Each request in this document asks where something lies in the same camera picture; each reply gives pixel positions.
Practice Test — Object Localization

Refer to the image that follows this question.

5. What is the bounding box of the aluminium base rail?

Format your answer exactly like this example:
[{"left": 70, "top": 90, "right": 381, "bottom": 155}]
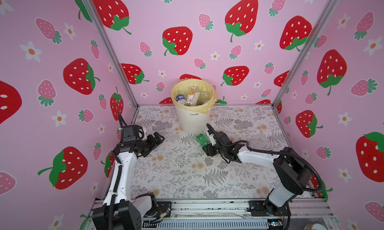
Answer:
[{"left": 140, "top": 198, "right": 341, "bottom": 230}]

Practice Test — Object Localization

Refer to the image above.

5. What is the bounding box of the clear bottle blue cap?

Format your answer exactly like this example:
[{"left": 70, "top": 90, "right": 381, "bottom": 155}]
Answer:
[{"left": 176, "top": 94, "right": 187, "bottom": 105}]

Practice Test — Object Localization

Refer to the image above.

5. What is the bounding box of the right aluminium corner post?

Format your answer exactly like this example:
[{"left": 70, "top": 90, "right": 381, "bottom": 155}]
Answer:
[{"left": 272, "top": 0, "right": 347, "bottom": 107}]

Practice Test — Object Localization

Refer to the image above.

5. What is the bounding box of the green bottle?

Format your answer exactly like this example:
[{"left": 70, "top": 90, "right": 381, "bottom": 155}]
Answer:
[{"left": 197, "top": 134, "right": 213, "bottom": 149}]

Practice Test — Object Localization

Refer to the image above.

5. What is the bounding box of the clear bottle orange flower label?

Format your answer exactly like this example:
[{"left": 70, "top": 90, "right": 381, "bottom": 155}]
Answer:
[{"left": 186, "top": 87, "right": 200, "bottom": 106}]

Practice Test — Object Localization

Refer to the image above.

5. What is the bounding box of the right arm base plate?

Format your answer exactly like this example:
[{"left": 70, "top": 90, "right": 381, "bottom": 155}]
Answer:
[{"left": 247, "top": 201, "right": 292, "bottom": 217}]

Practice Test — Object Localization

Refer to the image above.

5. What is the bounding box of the left aluminium corner post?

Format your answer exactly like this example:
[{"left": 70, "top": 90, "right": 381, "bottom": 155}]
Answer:
[{"left": 76, "top": 0, "right": 139, "bottom": 108}]

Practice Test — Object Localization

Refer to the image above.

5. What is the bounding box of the aluminium corner post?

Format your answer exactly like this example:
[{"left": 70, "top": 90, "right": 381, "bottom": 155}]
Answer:
[
  {"left": 272, "top": 0, "right": 347, "bottom": 107},
  {"left": 76, "top": 0, "right": 139, "bottom": 108}
]

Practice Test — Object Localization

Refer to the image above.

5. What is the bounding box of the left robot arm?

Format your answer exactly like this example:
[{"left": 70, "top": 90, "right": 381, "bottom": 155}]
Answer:
[{"left": 92, "top": 114, "right": 166, "bottom": 230}]

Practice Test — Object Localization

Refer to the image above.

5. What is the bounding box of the yellow bin liner bag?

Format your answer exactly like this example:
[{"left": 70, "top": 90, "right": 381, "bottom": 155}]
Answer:
[{"left": 171, "top": 79, "right": 218, "bottom": 114}]

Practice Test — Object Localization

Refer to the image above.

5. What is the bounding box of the white plastic waste bin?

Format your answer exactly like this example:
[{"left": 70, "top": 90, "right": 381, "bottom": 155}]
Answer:
[{"left": 175, "top": 103, "right": 212, "bottom": 134}]

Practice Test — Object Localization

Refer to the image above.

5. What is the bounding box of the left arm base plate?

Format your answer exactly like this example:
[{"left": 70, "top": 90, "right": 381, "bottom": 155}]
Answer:
[{"left": 136, "top": 200, "right": 172, "bottom": 219}]

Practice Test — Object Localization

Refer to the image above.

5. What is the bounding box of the clear bottle blue label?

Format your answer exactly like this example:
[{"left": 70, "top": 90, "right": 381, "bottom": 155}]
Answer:
[{"left": 198, "top": 91, "right": 211, "bottom": 104}]

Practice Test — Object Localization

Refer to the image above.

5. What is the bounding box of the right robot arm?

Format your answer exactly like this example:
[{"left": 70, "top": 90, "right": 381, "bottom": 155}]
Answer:
[{"left": 197, "top": 124, "right": 324, "bottom": 216}]

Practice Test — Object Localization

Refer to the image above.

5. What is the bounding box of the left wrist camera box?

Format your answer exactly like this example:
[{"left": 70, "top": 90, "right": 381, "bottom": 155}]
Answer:
[{"left": 120, "top": 125, "right": 146, "bottom": 143}]

